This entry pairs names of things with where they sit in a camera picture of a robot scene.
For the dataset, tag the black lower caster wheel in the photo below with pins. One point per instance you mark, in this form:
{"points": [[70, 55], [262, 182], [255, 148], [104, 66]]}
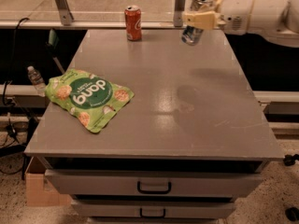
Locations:
{"points": [[292, 214]]}

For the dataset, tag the black drawer handle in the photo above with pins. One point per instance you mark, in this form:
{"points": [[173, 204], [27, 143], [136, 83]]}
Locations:
{"points": [[154, 189], [151, 213]]}

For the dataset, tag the grey upper drawer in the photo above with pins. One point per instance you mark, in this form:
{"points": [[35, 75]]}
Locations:
{"points": [[123, 183]]}

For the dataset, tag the cardboard box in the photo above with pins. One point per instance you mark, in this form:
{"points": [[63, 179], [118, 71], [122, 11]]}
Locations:
{"points": [[39, 191]]}

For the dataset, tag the middle metal railing bracket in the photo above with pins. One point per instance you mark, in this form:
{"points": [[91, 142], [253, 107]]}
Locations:
{"points": [[179, 7]]}

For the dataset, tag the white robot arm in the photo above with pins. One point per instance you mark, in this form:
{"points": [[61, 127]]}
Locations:
{"points": [[276, 21]]}

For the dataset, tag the black upper drawer handle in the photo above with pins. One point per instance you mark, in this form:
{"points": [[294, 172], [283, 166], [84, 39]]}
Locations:
{"points": [[154, 189]]}

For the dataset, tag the silver blue redbull can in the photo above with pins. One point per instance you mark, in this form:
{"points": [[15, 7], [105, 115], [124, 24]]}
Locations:
{"points": [[191, 35]]}

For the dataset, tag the red coke can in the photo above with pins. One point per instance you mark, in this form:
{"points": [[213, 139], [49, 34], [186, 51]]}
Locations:
{"points": [[133, 23]]}

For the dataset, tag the green snack chip bag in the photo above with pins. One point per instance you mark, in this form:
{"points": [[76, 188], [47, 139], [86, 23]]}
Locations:
{"points": [[91, 99]]}

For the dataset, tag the grey drawer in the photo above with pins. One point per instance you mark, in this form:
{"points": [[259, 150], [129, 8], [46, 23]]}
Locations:
{"points": [[97, 208], [123, 183]]}

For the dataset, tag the left metal railing bracket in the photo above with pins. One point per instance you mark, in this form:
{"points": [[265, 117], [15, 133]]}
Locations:
{"points": [[65, 14]]}

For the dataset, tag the clear plastic water bottle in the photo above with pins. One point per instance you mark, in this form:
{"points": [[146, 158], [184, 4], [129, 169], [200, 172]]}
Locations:
{"points": [[36, 80]]}

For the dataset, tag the metal railing bracket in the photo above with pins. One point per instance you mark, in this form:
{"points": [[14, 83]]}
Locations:
{"points": [[179, 7], [65, 14]]}

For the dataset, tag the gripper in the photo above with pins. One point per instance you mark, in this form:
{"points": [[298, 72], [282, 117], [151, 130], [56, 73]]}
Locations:
{"points": [[234, 14]]}

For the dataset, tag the grey lower drawer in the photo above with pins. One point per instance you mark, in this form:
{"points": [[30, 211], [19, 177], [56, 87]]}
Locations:
{"points": [[97, 208]]}

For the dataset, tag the black lower drawer handle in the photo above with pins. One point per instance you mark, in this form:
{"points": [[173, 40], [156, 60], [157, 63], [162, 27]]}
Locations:
{"points": [[151, 213]]}

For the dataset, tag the black caster wheel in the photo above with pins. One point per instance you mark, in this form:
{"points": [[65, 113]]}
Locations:
{"points": [[292, 214], [290, 160]]}

